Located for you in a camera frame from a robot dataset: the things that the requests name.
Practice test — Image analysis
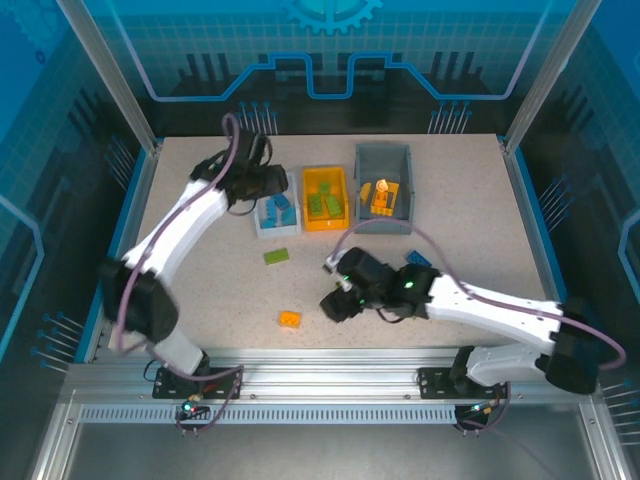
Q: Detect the grey plastic bin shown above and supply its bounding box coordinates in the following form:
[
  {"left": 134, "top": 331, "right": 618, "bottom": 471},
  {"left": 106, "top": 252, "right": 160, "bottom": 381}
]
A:
[{"left": 353, "top": 143, "right": 415, "bottom": 236}]

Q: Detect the metal base panel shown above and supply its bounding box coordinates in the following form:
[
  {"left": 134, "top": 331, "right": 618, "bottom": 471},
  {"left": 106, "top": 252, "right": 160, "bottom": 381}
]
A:
[{"left": 29, "top": 422, "right": 631, "bottom": 480}]

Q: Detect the white plastic bin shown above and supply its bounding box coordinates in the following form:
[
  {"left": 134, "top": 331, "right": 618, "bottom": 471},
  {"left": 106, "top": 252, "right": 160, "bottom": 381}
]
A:
[{"left": 253, "top": 172, "right": 303, "bottom": 240}]

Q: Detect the yellow plastic bin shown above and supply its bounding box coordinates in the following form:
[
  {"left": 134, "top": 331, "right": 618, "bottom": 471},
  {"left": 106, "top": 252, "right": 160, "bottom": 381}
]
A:
[{"left": 301, "top": 166, "right": 350, "bottom": 233}]

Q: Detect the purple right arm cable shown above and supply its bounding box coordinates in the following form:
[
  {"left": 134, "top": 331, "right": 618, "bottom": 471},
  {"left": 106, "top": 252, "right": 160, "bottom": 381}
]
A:
[{"left": 334, "top": 217, "right": 629, "bottom": 436}]

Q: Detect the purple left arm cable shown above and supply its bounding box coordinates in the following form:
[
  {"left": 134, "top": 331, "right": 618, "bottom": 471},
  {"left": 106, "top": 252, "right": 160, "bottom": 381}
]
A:
[{"left": 114, "top": 112, "right": 246, "bottom": 436}]

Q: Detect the yellow lego window frame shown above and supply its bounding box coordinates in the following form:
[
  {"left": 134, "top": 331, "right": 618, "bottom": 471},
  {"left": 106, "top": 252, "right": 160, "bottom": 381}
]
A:
[{"left": 369, "top": 182, "right": 401, "bottom": 217}]

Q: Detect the slotted grey cable duct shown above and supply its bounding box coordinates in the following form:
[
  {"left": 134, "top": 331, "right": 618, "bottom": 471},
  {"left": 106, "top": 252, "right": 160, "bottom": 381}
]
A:
[{"left": 78, "top": 405, "right": 459, "bottom": 425}]

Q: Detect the aluminium mounting rail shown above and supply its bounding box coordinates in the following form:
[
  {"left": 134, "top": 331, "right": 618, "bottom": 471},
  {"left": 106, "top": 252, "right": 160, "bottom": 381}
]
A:
[{"left": 64, "top": 348, "right": 601, "bottom": 407}]

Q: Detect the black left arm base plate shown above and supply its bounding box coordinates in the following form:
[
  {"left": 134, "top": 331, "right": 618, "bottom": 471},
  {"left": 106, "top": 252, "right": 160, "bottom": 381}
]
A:
[{"left": 152, "top": 366, "right": 245, "bottom": 400}]

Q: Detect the aluminium frame post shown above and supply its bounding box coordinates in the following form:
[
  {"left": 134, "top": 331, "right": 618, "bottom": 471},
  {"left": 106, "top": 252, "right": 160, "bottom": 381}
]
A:
[
  {"left": 502, "top": 0, "right": 604, "bottom": 154},
  {"left": 55, "top": 0, "right": 164, "bottom": 154}
]

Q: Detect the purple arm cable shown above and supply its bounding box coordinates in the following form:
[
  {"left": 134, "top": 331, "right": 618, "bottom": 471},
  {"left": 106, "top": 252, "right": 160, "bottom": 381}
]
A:
[
  {"left": 114, "top": 112, "right": 246, "bottom": 436},
  {"left": 334, "top": 217, "right": 629, "bottom": 436}
]

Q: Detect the small LED connector board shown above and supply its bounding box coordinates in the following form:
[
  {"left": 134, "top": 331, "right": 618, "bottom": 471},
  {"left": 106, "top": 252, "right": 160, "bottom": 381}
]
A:
[
  {"left": 462, "top": 402, "right": 501, "bottom": 420},
  {"left": 180, "top": 394, "right": 210, "bottom": 420}
]

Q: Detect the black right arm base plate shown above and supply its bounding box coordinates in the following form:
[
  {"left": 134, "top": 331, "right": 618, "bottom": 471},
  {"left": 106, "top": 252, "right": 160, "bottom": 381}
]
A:
[{"left": 417, "top": 366, "right": 510, "bottom": 400}]

